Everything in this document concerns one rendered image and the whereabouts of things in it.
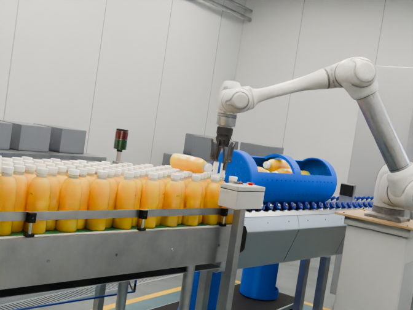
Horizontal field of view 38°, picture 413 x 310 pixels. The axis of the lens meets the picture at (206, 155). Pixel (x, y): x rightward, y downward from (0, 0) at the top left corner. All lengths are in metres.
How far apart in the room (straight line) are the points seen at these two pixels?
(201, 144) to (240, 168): 3.88
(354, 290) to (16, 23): 4.17
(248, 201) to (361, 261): 0.69
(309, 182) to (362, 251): 0.60
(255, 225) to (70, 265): 1.21
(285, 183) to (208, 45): 5.43
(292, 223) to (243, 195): 0.82
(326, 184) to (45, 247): 1.96
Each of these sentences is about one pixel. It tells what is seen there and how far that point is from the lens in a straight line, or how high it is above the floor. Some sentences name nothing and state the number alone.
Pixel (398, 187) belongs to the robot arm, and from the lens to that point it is 2.86.
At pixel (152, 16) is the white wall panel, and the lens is 7.49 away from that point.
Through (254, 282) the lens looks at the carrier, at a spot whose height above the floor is 0.27.
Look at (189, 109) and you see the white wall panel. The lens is 8.23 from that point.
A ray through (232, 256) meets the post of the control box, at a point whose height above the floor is 0.78.
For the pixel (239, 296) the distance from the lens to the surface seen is 4.46.
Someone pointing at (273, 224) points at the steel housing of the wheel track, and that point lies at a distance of 3.23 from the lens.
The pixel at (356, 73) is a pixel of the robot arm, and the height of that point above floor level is 1.65.
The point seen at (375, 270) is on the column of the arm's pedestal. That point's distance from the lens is 3.02.
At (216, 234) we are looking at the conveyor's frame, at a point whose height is 0.86.
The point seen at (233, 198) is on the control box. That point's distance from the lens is 2.60.
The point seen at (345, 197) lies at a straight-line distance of 4.15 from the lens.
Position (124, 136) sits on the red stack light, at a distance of 2.96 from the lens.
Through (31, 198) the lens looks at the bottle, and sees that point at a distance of 2.09.
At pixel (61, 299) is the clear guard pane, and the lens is 2.87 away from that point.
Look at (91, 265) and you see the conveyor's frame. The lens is 2.24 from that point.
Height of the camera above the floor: 1.35
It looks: 3 degrees down
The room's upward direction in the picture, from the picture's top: 8 degrees clockwise
